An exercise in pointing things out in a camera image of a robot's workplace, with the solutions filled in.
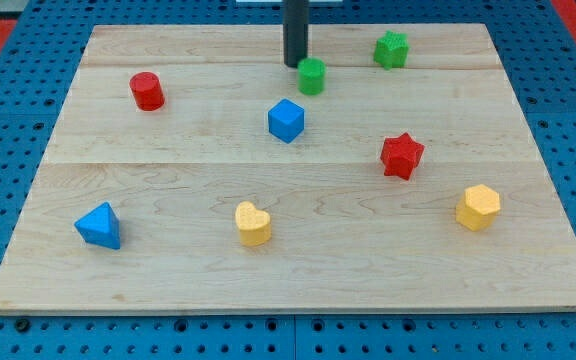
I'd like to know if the green cylinder block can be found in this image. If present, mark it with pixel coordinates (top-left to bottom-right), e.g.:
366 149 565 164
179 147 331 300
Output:
297 58 326 95

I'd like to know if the red star block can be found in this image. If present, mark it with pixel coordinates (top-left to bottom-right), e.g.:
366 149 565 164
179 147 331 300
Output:
380 132 425 181

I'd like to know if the green star block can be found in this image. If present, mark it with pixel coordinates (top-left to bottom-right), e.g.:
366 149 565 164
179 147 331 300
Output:
373 30 409 70

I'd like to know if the yellow heart block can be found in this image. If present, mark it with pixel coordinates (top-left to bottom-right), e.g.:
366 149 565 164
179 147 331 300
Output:
235 201 272 247

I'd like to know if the blue cube block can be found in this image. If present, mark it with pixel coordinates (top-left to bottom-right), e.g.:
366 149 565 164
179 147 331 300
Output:
268 99 305 143

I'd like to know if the light wooden board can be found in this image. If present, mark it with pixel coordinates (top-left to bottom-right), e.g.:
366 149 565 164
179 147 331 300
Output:
0 24 576 316

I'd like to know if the red cylinder block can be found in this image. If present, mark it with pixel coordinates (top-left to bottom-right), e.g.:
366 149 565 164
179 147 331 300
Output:
129 72 165 111

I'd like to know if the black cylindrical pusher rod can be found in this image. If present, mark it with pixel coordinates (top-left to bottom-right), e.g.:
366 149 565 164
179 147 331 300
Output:
282 0 309 68

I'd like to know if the yellow hexagon block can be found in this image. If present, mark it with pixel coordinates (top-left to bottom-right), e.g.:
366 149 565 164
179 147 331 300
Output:
455 184 501 231

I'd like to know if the blue triangle block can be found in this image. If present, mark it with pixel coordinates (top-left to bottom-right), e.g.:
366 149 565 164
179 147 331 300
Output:
74 202 121 250

